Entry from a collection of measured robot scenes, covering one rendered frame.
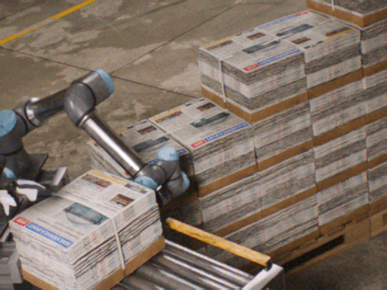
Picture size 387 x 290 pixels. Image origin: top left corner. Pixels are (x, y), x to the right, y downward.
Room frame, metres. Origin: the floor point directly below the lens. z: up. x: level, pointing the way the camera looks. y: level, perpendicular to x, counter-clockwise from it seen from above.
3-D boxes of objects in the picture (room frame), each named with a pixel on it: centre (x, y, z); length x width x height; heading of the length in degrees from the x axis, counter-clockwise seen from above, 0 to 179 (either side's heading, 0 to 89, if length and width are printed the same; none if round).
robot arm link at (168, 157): (2.63, 0.00, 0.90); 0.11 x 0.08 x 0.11; 142
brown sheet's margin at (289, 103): (3.19, -0.41, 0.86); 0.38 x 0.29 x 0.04; 25
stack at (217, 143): (3.13, -0.29, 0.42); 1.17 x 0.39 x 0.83; 115
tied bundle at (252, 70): (3.19, -0.41, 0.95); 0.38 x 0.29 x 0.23; 25
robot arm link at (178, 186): (2.65, -0.01, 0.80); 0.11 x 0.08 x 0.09; 133
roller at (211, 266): (2.20, -0.05, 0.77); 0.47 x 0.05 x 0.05; 43
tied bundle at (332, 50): (3.31, -0.67, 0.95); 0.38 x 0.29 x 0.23; 24
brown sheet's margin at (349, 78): (3.31, -0.68, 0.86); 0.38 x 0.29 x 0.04; 24
